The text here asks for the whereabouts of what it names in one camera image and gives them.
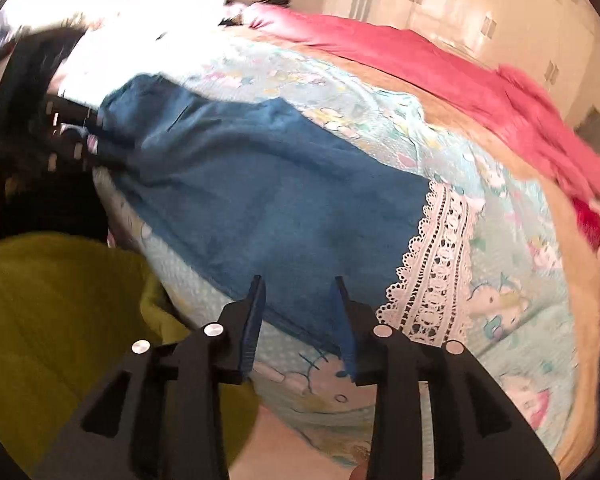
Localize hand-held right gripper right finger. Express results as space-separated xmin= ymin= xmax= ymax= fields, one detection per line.
xmin=334 ymin=276 xmax=563 ymax=480

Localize light blue cartoon printed blanket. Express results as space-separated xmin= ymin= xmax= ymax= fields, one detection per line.
xmin=92 ymin=35 xmax=581 ymax=471

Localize pink duvet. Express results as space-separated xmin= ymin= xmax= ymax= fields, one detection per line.
xmin=242 ymin=2 xmax=600 ymax=201

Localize cream wardrobe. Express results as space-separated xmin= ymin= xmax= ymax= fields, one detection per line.
xmin=325 ymin=0 xmax=600 ymax=126

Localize tan bed sheet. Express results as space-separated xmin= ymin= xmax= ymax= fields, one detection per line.
xmin=220 ymin=25 xmax=600 ymax=466

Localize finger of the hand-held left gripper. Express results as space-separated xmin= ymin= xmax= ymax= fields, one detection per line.
xmin=47 ymin=99 xmax=106 ymax=128
xmin=47 ymin=134 xmax=133 ymax=173

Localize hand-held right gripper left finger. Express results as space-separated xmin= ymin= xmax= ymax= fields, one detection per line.
xmin=32 ymin=275 xmax=268 ymax=480

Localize yellow-green clothing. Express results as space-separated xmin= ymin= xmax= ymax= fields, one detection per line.
xmin=0 ymin=232 xmax=261 ymax=480

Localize red pillow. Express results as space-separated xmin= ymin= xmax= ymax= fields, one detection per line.
xmin=570 ymin=197 xmax=600 ymax=251

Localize blue denim jeans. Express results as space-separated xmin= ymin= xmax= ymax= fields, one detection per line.
xmin=92 ymin=74 xmax=481 ymax=348

